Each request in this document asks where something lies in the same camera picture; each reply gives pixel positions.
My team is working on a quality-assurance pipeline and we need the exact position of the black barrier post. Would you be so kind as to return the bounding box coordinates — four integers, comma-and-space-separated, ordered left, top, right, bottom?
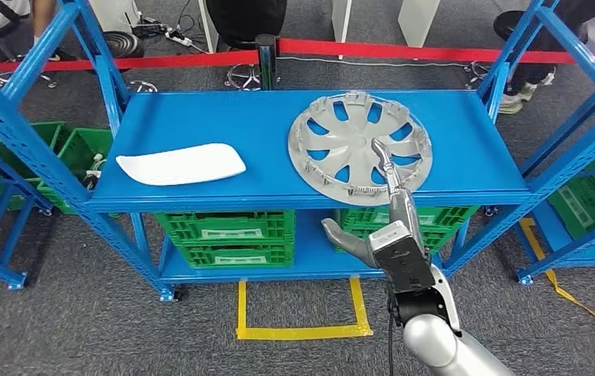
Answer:
254, 33, 280, 92

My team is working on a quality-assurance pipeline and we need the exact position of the yellow floor tape strip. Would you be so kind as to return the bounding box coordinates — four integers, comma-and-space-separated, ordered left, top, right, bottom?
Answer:
519, 218, 595, 334

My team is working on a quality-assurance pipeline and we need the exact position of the white and black small part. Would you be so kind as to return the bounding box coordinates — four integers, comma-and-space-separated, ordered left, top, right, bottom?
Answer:
81, 153, 106, 190

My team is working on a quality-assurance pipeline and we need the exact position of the white power strip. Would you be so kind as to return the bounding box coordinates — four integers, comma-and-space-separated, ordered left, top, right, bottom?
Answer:
164, 28, 195, 48

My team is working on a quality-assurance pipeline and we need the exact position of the white curved plastic panel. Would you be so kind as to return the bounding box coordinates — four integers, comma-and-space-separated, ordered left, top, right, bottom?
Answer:
115, 143, 247, 187

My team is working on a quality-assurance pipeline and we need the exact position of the yellow floor tape square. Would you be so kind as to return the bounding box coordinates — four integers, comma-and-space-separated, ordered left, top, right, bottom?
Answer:
235, 277, 374, 342

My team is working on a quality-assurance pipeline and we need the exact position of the silver plastic wheel hubcap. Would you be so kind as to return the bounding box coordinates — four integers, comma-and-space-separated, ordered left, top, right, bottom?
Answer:
287, 90, 434, 208

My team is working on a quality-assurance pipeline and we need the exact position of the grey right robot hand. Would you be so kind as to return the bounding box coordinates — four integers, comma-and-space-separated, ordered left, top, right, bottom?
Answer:
321, 137, 427, 268

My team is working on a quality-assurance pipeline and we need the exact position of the red barrier belt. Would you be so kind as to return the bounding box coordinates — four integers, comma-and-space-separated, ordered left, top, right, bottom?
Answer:
0, 50, 260, 73
278, 38, 595, 66

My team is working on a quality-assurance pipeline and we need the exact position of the white desk leg panel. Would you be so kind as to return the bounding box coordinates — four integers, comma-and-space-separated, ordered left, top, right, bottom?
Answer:
89, 0, 140, 40
197, 0, 219, 54
397, 0, 442, 49
331, 0, 354, 60

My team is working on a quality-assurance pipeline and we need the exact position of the black round stool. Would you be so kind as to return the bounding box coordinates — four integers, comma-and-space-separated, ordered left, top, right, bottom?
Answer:
225, 49, 280, 93
466, 10, 533, 84
103, 31, 158, 95
0, 41, 59, 89

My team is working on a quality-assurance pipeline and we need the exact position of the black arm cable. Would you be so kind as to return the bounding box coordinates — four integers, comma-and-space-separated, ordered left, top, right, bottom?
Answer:
387, 295, 398, 376

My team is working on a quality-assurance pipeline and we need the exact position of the black router box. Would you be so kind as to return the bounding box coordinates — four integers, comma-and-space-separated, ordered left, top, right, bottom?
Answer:
131, 20, 166, 38

